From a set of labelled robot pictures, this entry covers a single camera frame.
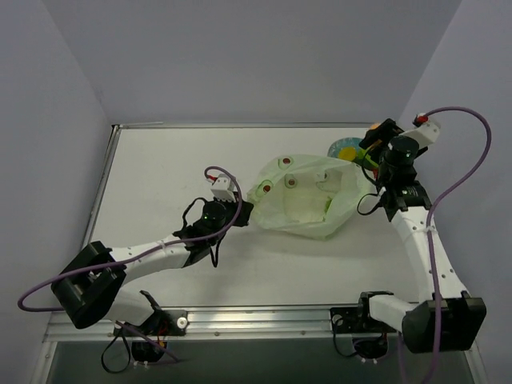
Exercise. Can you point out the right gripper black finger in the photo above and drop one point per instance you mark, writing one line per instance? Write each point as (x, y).
(389, 126)
(373, 139)

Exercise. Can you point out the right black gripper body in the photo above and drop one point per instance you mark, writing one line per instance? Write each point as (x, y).
(378, 133)

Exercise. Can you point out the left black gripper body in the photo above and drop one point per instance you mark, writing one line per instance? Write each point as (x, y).
(243, 212)

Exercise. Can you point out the yellow fake fruit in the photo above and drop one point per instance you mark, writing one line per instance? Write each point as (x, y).
(348, 154)

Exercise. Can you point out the light green plastic bag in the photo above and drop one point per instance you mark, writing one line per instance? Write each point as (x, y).
(290, 192)

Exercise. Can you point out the green fake fruit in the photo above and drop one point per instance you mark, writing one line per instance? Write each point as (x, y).
(365, 160)

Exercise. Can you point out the green fake grape bunch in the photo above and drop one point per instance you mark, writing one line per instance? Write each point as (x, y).
(327, 205)

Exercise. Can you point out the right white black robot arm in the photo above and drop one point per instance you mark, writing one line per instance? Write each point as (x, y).
(446, 317)

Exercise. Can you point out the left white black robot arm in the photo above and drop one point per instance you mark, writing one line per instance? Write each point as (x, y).
(92, 287)

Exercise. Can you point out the red teal floral plate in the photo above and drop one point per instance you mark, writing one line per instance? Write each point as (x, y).
(344, 142)

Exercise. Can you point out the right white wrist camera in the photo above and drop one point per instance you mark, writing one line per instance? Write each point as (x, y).
(425, 132)

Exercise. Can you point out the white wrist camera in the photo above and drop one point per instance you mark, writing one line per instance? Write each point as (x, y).
(425, 132)
(223, 189)

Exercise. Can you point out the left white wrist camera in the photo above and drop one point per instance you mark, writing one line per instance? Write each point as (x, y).
(223, 189)

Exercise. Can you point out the aluminium front rail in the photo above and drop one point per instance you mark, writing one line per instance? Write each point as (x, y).
(251, 322)

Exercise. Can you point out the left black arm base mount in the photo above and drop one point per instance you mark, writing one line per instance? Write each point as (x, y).
(142, 312)

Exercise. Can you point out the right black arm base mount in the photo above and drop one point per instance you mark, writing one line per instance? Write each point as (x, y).
(349, 320)

